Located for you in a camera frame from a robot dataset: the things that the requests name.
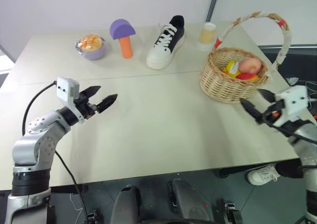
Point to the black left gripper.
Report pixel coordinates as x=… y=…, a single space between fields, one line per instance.
x=85 y=106

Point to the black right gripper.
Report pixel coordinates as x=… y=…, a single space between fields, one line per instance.
x=270 y=113

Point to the purple half-round foam block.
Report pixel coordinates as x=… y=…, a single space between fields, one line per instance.
x=122 y=28

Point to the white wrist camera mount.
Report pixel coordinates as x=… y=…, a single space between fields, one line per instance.
x=65 y=89
x=294 y=97

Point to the black and white sneaker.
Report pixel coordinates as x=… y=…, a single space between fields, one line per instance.
x=161 y=53

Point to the dark trouser leg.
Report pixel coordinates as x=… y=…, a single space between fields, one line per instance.
x=289 y=169

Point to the orange foam cylinder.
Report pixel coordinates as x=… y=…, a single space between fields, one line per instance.
x=126 y=48

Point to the dark rounded grey shape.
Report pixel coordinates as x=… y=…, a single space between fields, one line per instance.
x=128 y=204
x=188 y=201

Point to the red and yellow mango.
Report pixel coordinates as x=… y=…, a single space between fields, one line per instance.
x=246 y=76

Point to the all-white sneaker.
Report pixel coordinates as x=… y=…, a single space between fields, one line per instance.
x=262 y=175

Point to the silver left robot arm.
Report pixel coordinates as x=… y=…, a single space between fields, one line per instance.
x=27 y=147

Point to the purple bowl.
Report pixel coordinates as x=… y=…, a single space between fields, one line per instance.
x=94 y=54

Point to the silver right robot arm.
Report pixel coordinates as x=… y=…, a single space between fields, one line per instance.
x=307 y=147

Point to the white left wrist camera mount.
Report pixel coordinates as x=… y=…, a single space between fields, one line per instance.
x=65 y=89

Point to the beige paper cup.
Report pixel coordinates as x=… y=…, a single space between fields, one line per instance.
x=207 y=35

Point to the grey metal post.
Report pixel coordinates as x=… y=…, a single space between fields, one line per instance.
x=213 y=3

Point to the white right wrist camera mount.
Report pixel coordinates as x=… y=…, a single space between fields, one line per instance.
x=294 y=97

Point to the black metal bracket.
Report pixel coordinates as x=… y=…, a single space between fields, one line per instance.
x=230 y=211
x=92 y=217

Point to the yellow peeled toy banana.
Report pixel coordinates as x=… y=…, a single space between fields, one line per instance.
x=230 y=68

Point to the pink peach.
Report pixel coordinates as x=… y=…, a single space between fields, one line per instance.
x=250 y=65

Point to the plastic-wrapped orange bun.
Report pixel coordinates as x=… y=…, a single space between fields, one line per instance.
x=90 y=43

